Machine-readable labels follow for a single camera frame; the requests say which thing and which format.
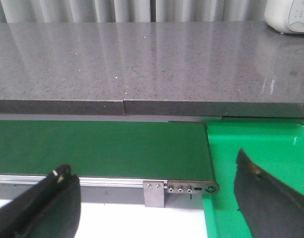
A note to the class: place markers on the aluminium conveyor side rail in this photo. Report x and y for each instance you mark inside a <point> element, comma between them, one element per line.
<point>84,181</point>

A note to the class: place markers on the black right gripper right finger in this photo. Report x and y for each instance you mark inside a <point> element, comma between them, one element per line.
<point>270,208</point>

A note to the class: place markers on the steel conveyor support bracket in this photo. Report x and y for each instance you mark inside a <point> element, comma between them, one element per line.
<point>153,192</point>

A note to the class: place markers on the green conveyor belt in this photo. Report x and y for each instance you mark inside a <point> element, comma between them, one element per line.
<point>114,149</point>

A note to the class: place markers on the steel roller end plate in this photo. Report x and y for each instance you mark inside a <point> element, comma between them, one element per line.
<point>192,187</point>

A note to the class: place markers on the dark grey stone counter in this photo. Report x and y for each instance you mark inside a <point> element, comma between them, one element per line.
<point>208,69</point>

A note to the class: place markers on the green plastic bin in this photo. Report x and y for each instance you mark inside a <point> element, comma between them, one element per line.
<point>275,145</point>

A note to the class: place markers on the grey pleated curtain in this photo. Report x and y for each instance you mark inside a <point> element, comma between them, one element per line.
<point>51,11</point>

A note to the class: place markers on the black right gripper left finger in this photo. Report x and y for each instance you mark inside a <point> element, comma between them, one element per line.
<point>49,209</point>

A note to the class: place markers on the white appliance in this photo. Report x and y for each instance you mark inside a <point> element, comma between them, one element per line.
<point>285,16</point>

